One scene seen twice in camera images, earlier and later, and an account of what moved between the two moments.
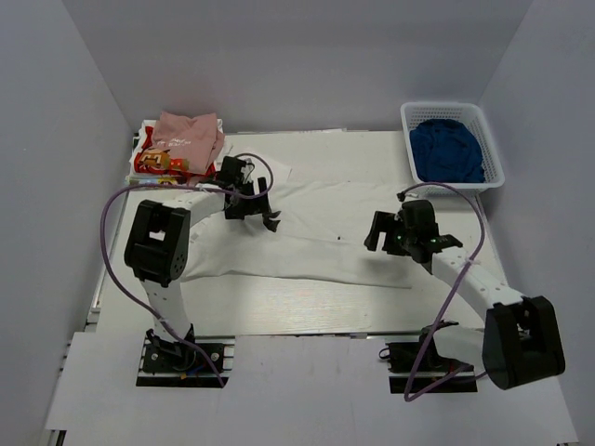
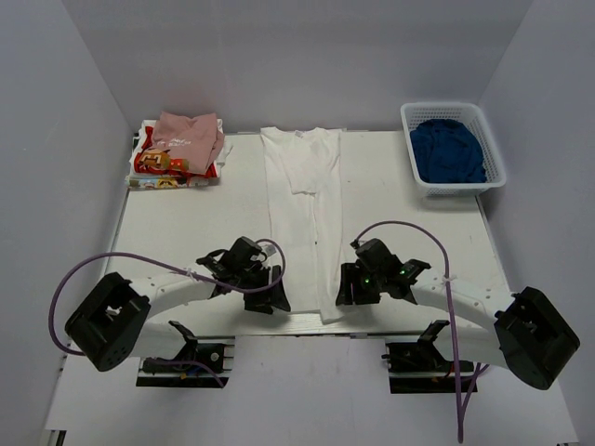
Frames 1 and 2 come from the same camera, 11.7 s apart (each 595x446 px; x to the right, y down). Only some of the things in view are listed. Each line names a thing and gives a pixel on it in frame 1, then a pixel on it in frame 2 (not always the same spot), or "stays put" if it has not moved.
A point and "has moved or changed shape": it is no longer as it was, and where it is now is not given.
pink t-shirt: (192, 144) stays put
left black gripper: (258, 204) → (273, 296)
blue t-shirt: (446, 150) stays put
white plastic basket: (447, 143) stays put
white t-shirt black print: (322, 233) has moved or changed shape
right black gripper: (387, 223) → (350, 273)
